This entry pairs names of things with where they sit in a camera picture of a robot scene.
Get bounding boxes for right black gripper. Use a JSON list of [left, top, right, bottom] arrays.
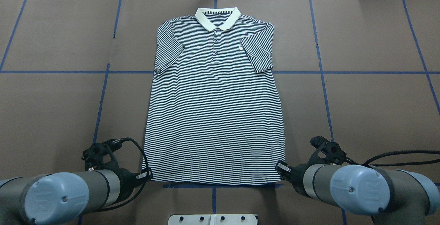
[[275, 160, 309, 196]]

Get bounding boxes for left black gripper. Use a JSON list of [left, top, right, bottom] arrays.
[[118, 169, 153, 198]]

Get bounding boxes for striped polo shirt white collar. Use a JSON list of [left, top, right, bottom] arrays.
[[142, 7, 285, 185]]

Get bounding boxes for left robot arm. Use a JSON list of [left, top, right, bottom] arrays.
[[0, 168, 153, 225]]

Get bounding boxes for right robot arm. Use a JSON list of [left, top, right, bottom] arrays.
[[275, 161, 440, 225]]

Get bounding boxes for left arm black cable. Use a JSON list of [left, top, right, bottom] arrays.
[[86, 137, 150, 213]]

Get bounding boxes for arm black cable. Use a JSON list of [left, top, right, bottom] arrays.
[[344, 149, 440, 168], [86, 137, 150, 213]]

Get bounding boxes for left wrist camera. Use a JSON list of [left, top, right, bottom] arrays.
[[81, 139, 122, 171]]

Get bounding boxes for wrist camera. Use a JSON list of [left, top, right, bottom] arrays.
[[81, 139, 122, 171], [308, 136, 347, 165]]

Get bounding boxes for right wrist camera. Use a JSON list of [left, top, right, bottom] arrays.
[[308, 136, 347, 165]]

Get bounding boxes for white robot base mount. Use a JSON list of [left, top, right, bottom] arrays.
[[168, 214, 259, 225]]

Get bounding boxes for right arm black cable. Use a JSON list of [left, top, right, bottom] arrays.
[[344, 149, 440, 168]]

